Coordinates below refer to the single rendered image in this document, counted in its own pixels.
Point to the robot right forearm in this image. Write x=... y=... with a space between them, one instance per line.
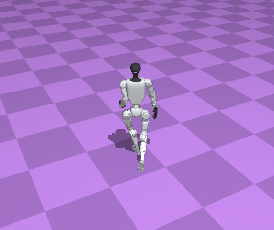
x=153 y=101

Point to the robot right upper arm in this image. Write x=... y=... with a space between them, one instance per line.
x=149 y=85

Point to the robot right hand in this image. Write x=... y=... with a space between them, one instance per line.
x=155 y=112

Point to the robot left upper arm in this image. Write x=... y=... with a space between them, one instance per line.
x=124 y=89

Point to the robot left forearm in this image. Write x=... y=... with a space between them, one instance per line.
x=123 y=103

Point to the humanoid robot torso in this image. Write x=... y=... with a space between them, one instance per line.
x=136 y=94

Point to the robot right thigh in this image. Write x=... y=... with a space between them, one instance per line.
x=145 y=122

